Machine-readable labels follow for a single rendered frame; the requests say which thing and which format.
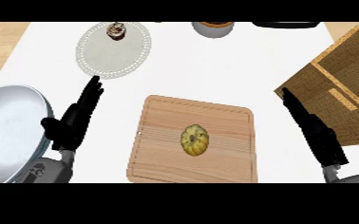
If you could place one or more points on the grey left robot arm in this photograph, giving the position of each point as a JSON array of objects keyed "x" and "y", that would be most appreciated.
[{"x": 49, "y": 167}]

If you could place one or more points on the brown frosted cupcake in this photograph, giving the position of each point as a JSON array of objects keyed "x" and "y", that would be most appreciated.
[{"x": 115, "y": 31}]

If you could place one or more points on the white oval placemat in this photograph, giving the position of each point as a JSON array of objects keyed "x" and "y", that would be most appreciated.
[{"x": 114, "y": 52}]

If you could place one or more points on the grey pot with orange rim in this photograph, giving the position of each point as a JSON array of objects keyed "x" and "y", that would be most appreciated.
[{"x": 213, "y": 29}]

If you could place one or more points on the yellow squash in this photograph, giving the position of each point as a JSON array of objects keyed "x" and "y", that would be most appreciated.
[{"x": 195, "y": 140}]

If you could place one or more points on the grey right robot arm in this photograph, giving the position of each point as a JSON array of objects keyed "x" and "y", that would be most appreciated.
[{"x": 338, "y": 175}]

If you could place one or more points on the black flat appliance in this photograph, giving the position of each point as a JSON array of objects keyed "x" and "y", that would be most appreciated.
[{"x": 285, "y": 24}]

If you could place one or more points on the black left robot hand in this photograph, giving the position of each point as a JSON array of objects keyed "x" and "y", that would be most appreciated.
[{"x": 77, "y": 117}]

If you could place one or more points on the brown wicker basket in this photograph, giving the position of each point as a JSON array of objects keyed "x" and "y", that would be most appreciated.
[{"x": 331, "y": 85}]

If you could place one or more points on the large silver bowl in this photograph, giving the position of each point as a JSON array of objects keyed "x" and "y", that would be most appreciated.
[{"x": 21, "y": 133}]

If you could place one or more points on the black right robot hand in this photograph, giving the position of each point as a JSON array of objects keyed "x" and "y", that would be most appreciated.
[{"x": 317, "y": 133}]

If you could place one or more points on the wooden cutting board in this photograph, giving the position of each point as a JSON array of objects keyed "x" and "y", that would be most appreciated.
[{"x": 193, "y": 140}]

